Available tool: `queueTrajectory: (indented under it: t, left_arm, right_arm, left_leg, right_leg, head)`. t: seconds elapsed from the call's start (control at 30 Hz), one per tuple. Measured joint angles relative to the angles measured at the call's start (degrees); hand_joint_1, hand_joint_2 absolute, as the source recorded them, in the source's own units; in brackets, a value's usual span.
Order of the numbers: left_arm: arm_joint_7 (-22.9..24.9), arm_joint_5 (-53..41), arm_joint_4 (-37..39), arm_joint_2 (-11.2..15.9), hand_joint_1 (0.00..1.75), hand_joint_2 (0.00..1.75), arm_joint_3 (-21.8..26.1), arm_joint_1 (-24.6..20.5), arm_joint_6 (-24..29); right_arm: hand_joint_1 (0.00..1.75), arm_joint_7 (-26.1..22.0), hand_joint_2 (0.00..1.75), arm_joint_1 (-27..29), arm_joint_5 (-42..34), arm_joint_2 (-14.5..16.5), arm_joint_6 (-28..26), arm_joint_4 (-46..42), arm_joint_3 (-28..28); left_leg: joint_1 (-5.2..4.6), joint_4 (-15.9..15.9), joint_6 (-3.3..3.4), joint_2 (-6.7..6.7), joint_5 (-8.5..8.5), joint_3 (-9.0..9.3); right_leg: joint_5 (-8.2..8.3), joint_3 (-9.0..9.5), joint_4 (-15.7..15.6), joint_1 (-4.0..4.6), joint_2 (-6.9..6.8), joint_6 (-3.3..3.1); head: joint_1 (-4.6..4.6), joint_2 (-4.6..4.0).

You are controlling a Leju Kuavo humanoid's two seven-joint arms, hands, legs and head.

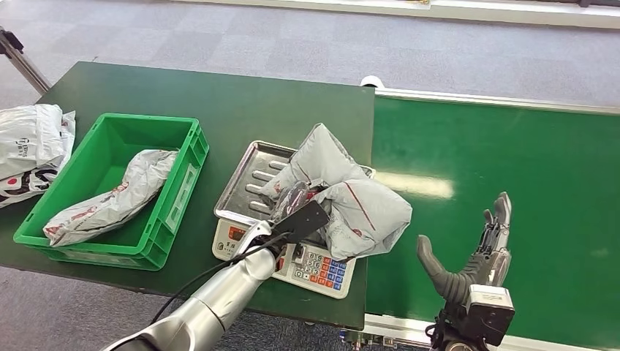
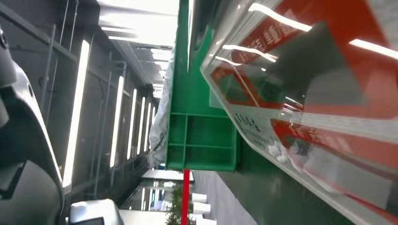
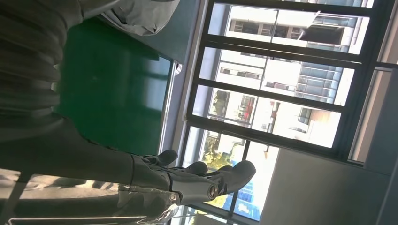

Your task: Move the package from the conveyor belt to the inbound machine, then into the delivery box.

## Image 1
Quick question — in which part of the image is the green plastic crate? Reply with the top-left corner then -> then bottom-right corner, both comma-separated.
12,113 -> 211,272

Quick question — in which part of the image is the white bag red black print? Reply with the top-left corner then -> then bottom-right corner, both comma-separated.
0,163 -> 60,210

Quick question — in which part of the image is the white plastic mailer bag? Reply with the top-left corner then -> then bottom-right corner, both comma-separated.
0,103 -> 78,181

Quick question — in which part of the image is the electronic scale with steel tray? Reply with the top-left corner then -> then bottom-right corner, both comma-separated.
211,140 -> 377,301

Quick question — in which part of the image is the grey printed package in crate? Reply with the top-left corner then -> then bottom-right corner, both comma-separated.
42,148 -> 181,249

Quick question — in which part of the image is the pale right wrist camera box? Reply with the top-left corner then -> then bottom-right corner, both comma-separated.
464,284 -> 516,348

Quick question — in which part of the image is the dark green table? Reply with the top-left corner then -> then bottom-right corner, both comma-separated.
0,61 -> 377,332

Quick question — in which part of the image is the green conveyor belt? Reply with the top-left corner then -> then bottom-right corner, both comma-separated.
365,95 -> 620,351

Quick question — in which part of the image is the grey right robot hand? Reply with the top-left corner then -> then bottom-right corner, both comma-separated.
417,192 -> 513,305

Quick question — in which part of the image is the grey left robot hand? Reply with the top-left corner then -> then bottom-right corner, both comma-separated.
269,181 -> 330,259

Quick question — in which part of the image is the grey plastic mailer package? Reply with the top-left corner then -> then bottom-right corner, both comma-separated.
259,122 -> 414,262

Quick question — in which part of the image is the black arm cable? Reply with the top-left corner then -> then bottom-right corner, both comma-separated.
148,231 -> 293,326

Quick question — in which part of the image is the metal tripod leg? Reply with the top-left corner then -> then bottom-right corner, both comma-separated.
0,26 -> 53,96

